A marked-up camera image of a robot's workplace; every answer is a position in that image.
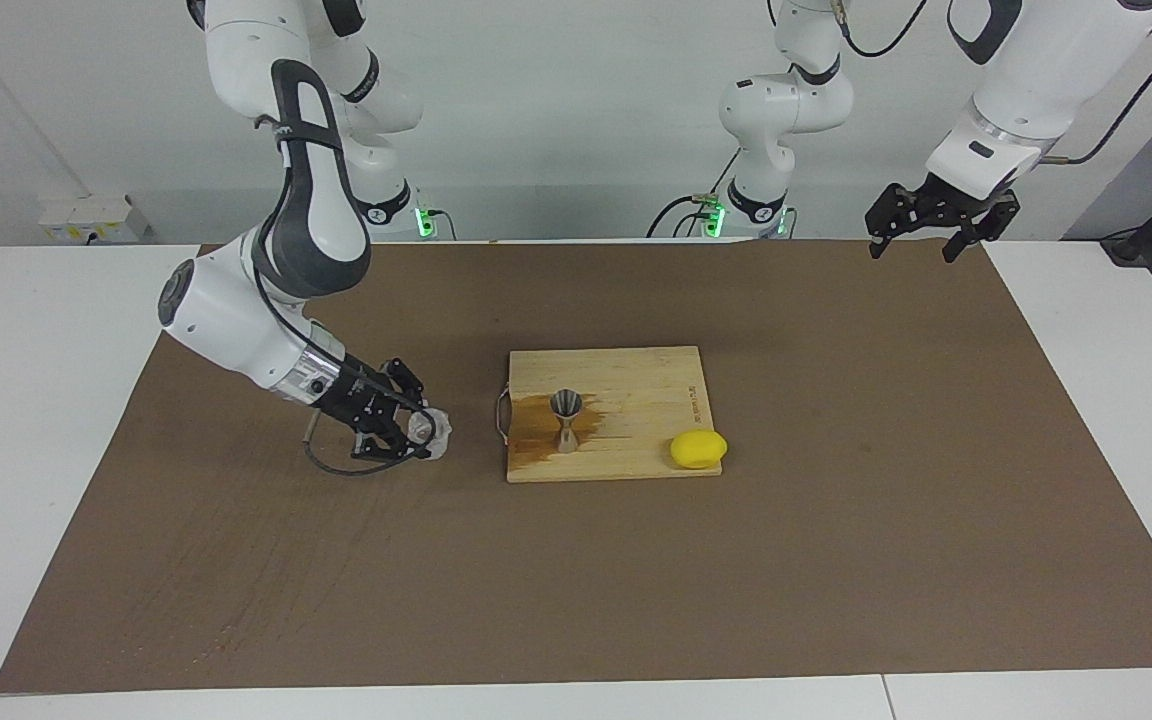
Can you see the steel double jigger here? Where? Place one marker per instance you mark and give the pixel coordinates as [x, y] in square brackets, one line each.
[566, 440]

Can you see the white wall socket box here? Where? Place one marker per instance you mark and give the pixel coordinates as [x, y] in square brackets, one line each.
[86, 218]

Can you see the brown table mat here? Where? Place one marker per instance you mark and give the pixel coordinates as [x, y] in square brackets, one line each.
[576, 600]

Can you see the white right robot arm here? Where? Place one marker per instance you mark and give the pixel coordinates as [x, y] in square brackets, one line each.
[226, 320]

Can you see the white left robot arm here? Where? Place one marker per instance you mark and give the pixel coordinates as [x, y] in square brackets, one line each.
[1036, 90]

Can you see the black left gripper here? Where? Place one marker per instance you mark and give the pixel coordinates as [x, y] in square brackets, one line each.
[936, 205]

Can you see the yellow lemon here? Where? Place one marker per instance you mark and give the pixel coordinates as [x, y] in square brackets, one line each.
[699, 449]

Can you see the bamboo cutting board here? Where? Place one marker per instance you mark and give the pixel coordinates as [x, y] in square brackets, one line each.
[636, 400]

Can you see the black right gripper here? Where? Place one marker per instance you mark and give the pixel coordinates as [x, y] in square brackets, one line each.
[356, 398]

